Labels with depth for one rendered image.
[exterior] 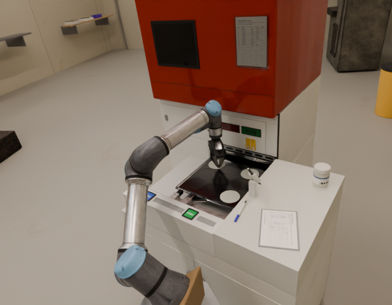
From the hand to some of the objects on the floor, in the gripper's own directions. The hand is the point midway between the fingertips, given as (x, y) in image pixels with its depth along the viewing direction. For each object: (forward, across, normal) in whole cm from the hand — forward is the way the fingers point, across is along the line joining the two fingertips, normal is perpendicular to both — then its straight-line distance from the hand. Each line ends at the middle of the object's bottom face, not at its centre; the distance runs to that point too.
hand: (219, 166), depth 170 cm
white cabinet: (+92, +2, +22) cm, 95 cm away
